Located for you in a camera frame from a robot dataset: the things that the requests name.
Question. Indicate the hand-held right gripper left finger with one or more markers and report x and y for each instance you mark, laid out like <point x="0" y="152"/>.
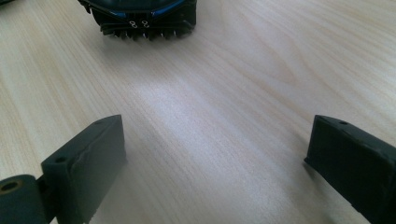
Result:
<point x="84" y="168"/>

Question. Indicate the blue toy car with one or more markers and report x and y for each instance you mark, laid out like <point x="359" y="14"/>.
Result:
<point x="140" y="18"/>

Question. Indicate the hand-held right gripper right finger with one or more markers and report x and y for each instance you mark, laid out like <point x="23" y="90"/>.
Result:
<point x="351" y="161"/>

